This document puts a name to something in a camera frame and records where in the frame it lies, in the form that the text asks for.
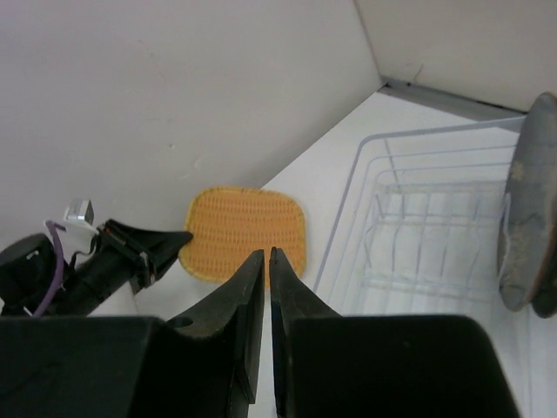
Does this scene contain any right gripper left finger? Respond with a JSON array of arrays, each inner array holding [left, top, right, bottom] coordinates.
[[1, 250, 265, 417]]

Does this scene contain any orange woven square tray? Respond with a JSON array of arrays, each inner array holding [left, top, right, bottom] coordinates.
[[178, 186, 306, 284]]

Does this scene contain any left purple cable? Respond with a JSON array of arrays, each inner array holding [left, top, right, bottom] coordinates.
[[32, 220, 66, 318]]

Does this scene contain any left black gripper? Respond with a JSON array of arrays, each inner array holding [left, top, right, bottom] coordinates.
[[64, 219, 193, 315]]

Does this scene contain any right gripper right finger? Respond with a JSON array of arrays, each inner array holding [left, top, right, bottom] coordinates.
[[270, 248, 519, 417]]

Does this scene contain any white wire dish rack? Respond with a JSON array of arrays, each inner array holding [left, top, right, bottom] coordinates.
[[313, 117, 523, 320]]

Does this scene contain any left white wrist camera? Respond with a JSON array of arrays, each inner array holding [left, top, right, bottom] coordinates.
[[62, 198, 98, 236]]

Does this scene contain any grey deer pattern plate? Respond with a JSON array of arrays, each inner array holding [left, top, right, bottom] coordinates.
[[497, 92, 556, 318]]

